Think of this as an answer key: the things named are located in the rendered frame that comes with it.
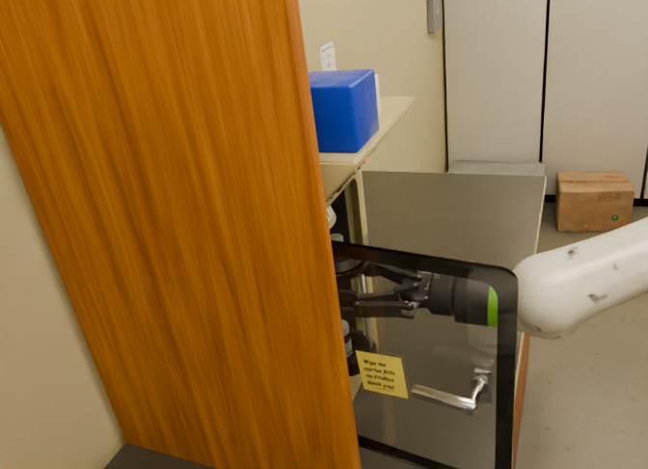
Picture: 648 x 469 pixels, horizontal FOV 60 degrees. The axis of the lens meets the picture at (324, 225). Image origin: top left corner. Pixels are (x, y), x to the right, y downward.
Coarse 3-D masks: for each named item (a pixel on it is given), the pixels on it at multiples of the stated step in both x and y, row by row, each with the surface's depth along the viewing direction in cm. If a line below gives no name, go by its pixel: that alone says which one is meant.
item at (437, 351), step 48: (384, 288) 77; (432, 288) 73; (480, 288) 69; (384, 336) 81; (432, 336) 77; (480, 336) 73; (432, 384) 81; (384, 432) 91; (432, 432) 85; (480, 432) 80
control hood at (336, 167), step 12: (384, 108) 92; (396, 108) 92; (408, 108) 93; (384, 120) 86; (396, 120) 87; (384, 132) 82; (372, 144) 78; (324, 156) 75; (336, 156) 74; (348, 156) 74; (360, 156) 74; (324, 168) 73; (336, 168) 73; (348, 168) 72; (324, 180) 74; (336, 180) 74; (324, 192) 75
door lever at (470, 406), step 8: (416, 384) 77; (472, 384) 77; (480, 384) 76; (416, 392) 76; (424, 392) 76; (432, 392) 75; (440, 392) 75; (472, 392) 75; (480, 392) 75; (432, 400) 75; (440, 400) 74; (448, 400) 74; (456, 400) 73; (464, 400) 73; (472, 400) 73; (456, 408) 74; (464, 408) 73; (472, 408) 72
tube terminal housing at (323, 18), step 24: (312, 0) 83; (336, 0) 91; (312, 24) 84; (336, 24) 92; (312, 48) 84; (336, 48) 92; (336, 192) 97; (360, 192) 108; (360, 216) 109; (360, 240) 115
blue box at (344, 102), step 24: (312, 72) 81; (336, 72) 79; (360, 72) 77; (312, 96) 73; (336, 96) 72; (360, 96) 73; (336, 120) 73; (360, 120) 74; (336, 144) 75; (360, 144) 75
